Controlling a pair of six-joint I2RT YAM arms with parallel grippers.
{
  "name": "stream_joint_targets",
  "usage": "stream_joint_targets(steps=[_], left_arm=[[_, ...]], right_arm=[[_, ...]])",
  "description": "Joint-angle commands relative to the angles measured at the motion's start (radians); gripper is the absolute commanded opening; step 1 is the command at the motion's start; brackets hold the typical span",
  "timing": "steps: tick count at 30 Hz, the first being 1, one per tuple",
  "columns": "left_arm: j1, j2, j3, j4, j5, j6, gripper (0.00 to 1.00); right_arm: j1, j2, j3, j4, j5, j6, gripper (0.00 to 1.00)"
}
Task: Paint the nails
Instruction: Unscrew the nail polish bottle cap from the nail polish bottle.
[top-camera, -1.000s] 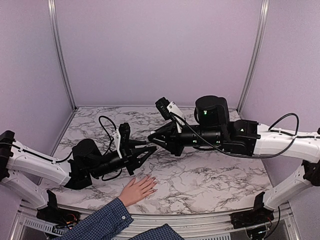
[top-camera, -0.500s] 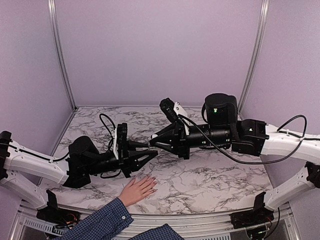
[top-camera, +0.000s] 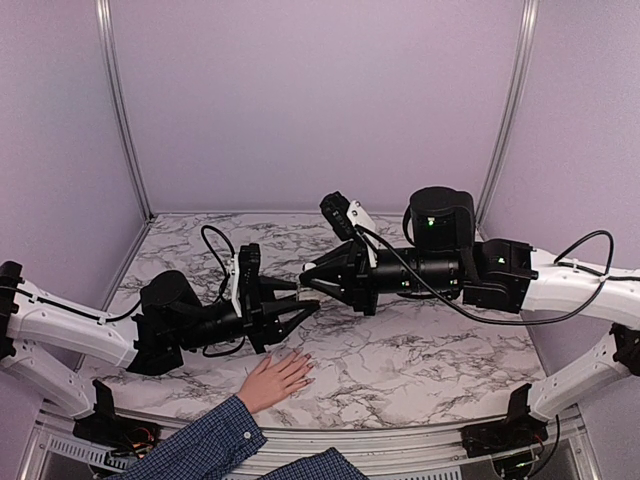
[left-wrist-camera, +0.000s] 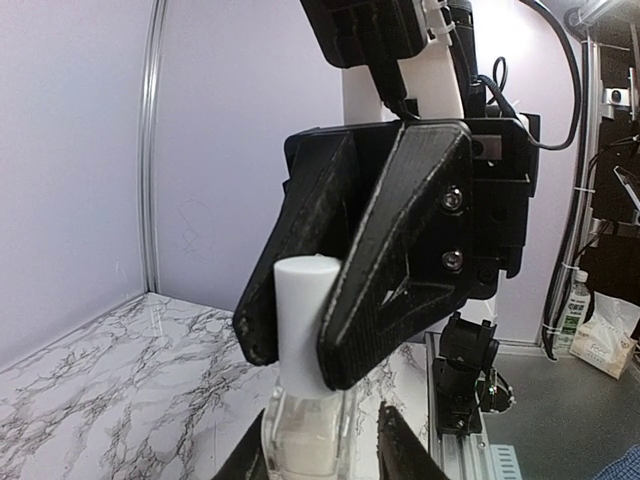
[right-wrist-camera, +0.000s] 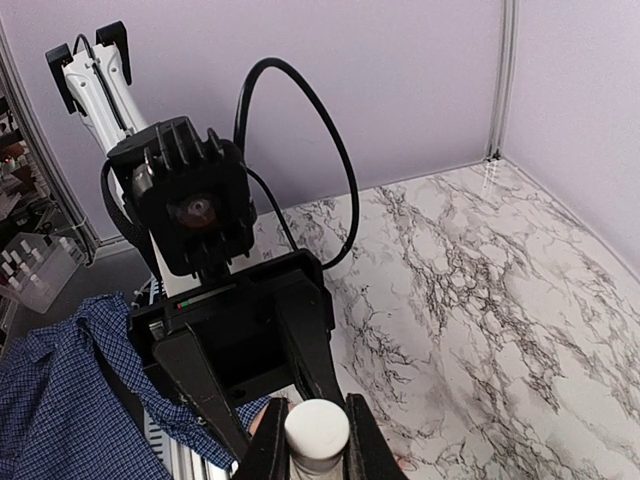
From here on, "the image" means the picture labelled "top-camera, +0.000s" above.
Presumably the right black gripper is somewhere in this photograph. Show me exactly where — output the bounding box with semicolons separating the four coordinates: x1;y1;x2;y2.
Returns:
300;236;463;316

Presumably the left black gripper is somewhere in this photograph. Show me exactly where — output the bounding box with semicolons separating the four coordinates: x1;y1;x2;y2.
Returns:
174;277;321;357

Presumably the clear nail polish bottle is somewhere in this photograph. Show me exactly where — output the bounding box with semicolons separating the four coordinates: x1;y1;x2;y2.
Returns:
295;285;323;304

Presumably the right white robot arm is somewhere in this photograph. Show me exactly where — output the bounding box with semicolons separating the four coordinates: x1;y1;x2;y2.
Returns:
300;186;639;448

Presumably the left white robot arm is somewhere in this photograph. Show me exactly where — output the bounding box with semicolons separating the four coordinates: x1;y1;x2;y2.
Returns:
1;259;320;445

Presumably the blue checkered sleeve forearm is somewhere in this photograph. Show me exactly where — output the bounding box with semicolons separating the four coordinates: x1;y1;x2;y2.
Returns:
112;395;266;480

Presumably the person's bare hand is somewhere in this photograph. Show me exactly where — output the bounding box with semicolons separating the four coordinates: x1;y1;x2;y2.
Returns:
236;349;314;414

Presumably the blue checkered shirt body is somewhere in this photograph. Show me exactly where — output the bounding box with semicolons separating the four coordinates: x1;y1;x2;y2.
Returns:
261;448;368;480

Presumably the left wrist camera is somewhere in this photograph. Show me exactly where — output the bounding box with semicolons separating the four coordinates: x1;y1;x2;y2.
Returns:
230;243;261;320

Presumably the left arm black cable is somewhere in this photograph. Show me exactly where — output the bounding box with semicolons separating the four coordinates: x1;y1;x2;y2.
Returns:
199;224;241;301

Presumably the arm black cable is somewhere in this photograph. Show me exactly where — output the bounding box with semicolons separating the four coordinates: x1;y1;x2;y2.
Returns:
199;224;241;301
354;224;640;327

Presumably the front aluminium rail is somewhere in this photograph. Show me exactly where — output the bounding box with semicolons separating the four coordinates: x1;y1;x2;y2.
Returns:
16;404;602;479

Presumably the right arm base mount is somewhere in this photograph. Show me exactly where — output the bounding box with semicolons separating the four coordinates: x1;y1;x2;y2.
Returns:
460;383;549;458

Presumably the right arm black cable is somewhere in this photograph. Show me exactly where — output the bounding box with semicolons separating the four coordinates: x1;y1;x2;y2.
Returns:
354;224;640;327

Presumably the right aluminium frame post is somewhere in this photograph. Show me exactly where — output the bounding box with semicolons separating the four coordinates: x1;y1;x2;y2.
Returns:
476;0;540;228

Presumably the aluminium frame post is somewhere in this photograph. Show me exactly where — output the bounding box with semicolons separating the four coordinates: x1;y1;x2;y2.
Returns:
476;0;540;228
95;0;155;223

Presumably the left aluminium frame post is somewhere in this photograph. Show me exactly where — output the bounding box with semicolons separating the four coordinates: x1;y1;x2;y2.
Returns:
95;0;155;223

